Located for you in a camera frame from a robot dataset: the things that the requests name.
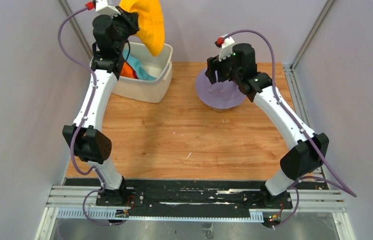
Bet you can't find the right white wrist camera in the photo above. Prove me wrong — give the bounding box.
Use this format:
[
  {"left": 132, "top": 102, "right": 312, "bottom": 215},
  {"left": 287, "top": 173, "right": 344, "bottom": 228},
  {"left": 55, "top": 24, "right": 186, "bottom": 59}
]
[{"left": 215, "top": 36, "right": 235, "bottom": 62}]

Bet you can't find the aluminium frame rail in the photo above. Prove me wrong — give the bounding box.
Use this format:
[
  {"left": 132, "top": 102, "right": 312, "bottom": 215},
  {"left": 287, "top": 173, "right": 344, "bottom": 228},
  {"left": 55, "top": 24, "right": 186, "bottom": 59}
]
[{"left": 36, "top": 186, "right": 356, "bottom": 240}]

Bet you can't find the teal bucket hat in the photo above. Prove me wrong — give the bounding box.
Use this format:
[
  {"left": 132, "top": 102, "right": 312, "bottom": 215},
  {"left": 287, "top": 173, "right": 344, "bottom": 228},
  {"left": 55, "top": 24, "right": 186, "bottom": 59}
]
[{"left": 122, "top": 49, "right": 156, "bottom": 81}]

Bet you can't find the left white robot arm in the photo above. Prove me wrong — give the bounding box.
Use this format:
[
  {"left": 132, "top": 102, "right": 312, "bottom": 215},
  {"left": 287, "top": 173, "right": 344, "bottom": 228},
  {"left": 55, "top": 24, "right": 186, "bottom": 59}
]
[{"left": 62, "top": 8, "right": 140, "bottom": 207}]

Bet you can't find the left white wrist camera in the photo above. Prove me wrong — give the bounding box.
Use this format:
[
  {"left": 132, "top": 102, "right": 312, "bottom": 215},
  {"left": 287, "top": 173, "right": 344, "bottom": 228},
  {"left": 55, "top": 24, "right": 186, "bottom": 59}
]
[{"left": 95, "top": 0, "right": 122, "bottom": 17}]

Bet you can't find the yellow bucket hat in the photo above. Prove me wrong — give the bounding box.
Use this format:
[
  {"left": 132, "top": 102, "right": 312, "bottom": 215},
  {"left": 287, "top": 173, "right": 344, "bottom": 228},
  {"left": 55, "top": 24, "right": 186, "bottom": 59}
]
[{"left": 119, "top": 0, "right": 165, "bottom": 57}]

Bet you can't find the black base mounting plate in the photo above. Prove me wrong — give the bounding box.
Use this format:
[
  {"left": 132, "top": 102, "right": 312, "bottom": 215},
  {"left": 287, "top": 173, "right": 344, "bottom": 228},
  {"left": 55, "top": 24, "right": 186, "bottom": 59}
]
[{"left": 64, "top": 178, "right": 293, "bottom": 223}]

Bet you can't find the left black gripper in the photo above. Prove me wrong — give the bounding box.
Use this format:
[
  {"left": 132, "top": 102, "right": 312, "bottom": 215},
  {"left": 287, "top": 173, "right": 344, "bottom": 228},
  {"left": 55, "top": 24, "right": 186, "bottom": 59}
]
[{"left": 105, "top": 7, "right": 139, "bottom": 54}]

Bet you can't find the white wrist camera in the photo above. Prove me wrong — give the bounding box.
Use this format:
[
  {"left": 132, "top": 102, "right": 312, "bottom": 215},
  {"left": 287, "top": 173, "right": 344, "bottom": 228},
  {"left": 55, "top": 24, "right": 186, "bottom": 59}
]
[
  {"left": 215, "top": 36, "right": 235, "bottom": 62},
  {"left": 95, "top": 0, "right": 122, "bottom": 17}
]

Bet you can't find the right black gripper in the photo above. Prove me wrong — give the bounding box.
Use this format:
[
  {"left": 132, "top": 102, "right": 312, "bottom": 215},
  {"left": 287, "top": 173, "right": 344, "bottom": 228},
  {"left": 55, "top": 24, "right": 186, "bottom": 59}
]
[{"left": 205, "top": 49, "right": 242, "bottom": 85}]

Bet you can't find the wooden hat stand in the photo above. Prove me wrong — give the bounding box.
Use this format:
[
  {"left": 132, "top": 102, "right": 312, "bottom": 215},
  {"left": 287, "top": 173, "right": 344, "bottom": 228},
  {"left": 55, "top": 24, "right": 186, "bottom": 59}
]
[{"left": 210, "top": 107, "right": 233, "bottom": 113}]

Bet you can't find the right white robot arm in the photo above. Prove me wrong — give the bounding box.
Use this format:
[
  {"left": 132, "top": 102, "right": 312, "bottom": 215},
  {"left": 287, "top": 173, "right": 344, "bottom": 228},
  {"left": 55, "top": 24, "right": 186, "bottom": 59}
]
[{"left": 205, "top": 41, "right": 329, "bottom": 209}]

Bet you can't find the purple bucket hat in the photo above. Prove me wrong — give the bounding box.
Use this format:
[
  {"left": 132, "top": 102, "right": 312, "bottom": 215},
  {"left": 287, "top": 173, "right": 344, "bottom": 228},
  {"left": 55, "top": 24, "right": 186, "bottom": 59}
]
[{"left": 195, "top": 68, "right": 246, "bottom": 109}]

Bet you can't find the white plastic basket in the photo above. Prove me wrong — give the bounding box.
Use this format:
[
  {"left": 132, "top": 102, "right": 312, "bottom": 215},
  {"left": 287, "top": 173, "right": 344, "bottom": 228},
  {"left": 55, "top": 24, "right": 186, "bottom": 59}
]
[{"left": 86, "top": 41, "right": 173, "bottom": 105}]

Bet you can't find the orange bucket hat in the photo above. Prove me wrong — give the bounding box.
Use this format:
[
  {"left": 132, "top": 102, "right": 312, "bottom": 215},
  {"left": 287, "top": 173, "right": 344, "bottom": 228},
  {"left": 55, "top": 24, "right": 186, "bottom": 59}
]
[{"left": 120, "top": 62, "right": 138, "bottom": 79}]

